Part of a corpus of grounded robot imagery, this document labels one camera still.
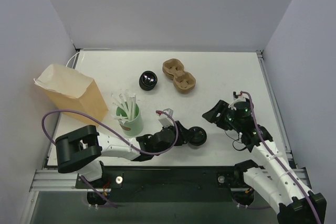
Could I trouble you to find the black paper coffee cup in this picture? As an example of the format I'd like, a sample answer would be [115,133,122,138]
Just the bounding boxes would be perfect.
[188,138,206,150]

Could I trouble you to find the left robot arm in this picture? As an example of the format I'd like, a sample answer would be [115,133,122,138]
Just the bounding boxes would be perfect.
[55,121,192,188]

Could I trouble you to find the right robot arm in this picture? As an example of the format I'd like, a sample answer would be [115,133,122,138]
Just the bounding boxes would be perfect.
[202,98,327,223]

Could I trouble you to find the brown pulp cup carriers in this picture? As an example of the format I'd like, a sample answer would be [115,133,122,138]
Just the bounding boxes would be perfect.
[162,58,196,93]

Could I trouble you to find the green straw holder cup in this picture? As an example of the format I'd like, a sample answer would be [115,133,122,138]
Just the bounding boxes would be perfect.
[116,105,144,136]

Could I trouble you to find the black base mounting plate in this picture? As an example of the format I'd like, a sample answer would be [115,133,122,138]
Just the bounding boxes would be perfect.
[91,166,256,205]

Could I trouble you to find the white wrapped straw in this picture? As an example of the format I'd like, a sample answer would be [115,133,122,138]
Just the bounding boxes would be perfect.
[111,93,124,111]
[124,89,131,116]
[119,93,129,118]
[129,93,136,121]
[113,115,129,123]

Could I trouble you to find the brown paper bag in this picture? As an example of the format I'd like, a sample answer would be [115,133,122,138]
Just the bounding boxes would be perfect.
[34,64,109,121]

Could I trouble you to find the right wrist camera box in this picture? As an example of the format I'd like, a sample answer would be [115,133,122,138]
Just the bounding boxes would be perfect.
[228,91,250,110]

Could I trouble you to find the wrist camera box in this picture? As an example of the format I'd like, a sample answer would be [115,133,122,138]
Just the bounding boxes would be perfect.
[157,108,174,127]
[228,91,250,110]

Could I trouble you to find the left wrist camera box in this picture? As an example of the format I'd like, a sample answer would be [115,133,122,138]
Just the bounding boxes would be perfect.
[157,108,174,127]

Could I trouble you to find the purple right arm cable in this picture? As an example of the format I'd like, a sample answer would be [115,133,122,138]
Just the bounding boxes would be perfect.
[236,91,323,224]

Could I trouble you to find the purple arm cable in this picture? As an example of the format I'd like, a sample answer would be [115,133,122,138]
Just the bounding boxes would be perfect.
[236,91,323,224]
[41,108,182,209]

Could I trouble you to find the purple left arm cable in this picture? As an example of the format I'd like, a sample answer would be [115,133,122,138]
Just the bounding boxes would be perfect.
[41,108,182,209]

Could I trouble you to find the white cable behind bag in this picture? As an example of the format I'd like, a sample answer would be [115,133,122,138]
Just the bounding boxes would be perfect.
[66,51,83,69]

